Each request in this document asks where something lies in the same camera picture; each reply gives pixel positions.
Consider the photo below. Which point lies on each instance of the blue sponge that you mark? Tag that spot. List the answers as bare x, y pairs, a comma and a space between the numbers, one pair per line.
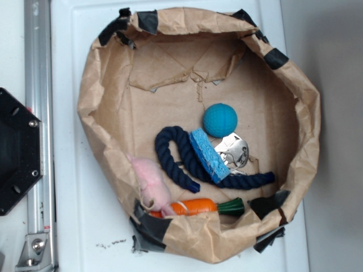
209, 158

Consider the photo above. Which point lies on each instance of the brown paper bag bin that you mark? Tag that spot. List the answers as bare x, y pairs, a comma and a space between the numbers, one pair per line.
156, 69

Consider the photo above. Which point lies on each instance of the teal rubber ball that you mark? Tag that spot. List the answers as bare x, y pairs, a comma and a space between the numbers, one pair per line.
220, 120

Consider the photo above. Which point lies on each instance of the silver metal object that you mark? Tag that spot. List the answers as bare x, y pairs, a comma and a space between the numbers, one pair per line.
234, 152

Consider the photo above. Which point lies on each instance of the pink plush toy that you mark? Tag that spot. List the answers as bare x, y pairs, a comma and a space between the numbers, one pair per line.
155, 195

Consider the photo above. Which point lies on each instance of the orange toy carrot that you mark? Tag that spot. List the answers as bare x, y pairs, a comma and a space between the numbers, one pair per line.
191, 207

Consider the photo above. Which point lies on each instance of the aluminium extrusion rail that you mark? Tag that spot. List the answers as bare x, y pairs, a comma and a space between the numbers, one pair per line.
41, 201

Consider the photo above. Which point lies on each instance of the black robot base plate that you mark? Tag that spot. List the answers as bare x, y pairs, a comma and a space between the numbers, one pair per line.
20, 151

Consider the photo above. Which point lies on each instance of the metal corner bracket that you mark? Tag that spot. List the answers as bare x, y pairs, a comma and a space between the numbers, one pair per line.
36, 253

